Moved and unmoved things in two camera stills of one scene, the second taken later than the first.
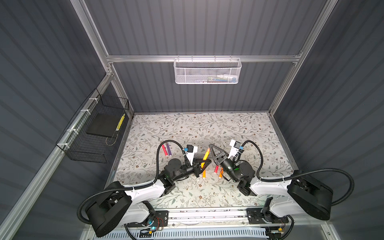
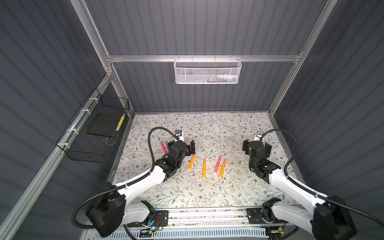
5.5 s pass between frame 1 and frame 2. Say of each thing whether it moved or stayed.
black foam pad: stayed
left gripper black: moved
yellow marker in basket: stayed
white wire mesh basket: stayed
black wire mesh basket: stayed
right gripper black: moved
